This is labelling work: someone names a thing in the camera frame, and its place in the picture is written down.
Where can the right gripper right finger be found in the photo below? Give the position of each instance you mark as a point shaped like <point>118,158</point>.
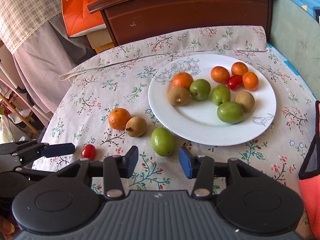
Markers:
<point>198,167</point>

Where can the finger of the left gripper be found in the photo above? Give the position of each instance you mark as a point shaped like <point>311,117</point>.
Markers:
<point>33,175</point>
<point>28,151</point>

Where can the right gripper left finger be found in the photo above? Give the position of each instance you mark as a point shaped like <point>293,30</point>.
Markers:
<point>115,168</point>

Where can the red cherry tomato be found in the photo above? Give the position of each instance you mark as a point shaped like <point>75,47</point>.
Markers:
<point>234,82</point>
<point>89,152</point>

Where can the brown kiwi top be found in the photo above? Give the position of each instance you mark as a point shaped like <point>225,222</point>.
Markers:
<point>136,126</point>

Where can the brown kiwi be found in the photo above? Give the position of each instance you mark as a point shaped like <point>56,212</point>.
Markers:
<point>246,100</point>
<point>178,96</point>
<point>136,126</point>

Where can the large green jujube front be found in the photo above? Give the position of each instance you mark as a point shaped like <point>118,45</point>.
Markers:
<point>162,141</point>

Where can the orange tangerine top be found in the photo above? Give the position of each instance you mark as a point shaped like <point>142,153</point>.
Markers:
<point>118,118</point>

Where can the orange tangerine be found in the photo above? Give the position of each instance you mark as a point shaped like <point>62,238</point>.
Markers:
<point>250,81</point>
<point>239,68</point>
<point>182,80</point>
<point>118,118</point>
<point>220,74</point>

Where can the person's left hand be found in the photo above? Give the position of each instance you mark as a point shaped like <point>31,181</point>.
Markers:
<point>6,228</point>

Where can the pink cloth black trim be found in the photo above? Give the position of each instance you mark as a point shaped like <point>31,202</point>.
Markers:
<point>309,179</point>

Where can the checkered beige fabric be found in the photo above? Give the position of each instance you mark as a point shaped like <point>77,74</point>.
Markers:
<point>35,34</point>

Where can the brown cardboard box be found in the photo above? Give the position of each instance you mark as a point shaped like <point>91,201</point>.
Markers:
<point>100,40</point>

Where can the orange cardboard box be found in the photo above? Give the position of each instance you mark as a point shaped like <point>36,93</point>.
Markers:
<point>78,20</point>

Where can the blue green pillow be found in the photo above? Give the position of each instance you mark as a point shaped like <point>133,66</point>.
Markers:
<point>295,34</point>

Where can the dark wooden cabinet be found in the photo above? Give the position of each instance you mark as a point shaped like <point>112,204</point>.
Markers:
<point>133,20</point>

